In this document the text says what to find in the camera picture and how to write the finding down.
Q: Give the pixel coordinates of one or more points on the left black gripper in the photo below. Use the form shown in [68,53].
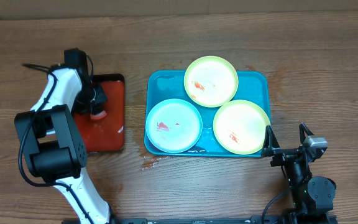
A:
[101,97]

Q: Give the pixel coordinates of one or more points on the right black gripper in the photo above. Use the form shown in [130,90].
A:
[282,154]

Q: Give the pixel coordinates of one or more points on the dark sponge with red base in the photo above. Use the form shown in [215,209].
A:
[97,115]

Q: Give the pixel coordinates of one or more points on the green plate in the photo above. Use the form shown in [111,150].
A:
[211,81]
[239,126]

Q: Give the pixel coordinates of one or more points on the light blue plate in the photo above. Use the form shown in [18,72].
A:
[173,125]

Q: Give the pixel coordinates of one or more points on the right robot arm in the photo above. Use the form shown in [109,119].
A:
[313,196]

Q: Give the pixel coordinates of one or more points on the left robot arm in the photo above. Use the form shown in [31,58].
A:
[52,152]

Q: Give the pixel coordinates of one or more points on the black and red tray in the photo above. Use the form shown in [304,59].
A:
[105,134]

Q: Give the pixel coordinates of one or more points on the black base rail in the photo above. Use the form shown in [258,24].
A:
[256,219]

